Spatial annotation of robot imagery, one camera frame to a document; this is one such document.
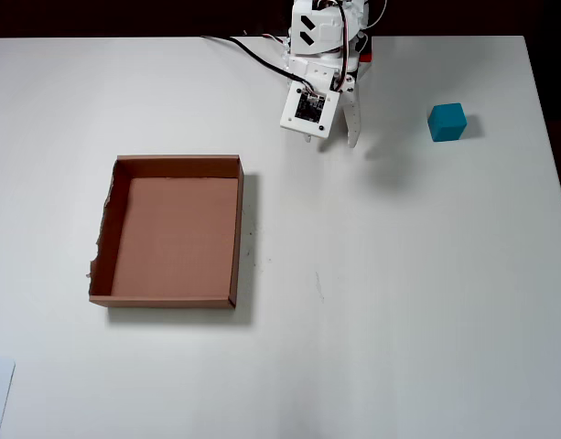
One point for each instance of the red black table clamp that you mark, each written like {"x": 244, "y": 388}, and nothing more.
{"x": 367, "y": 58}

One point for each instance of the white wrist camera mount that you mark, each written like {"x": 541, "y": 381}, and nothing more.
{"x": 309, "y": 106}

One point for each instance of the blue cube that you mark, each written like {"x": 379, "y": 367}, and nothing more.
{"x": 447, "y": 123}

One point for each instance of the white flat device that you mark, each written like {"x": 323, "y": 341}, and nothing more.
{"x": 4, "y": 379}

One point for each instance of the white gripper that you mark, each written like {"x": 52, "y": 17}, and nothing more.
{"x": 351, "y": 120}

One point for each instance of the brown cardboard box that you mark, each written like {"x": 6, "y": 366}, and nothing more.
{"x": 179, "y": 238}

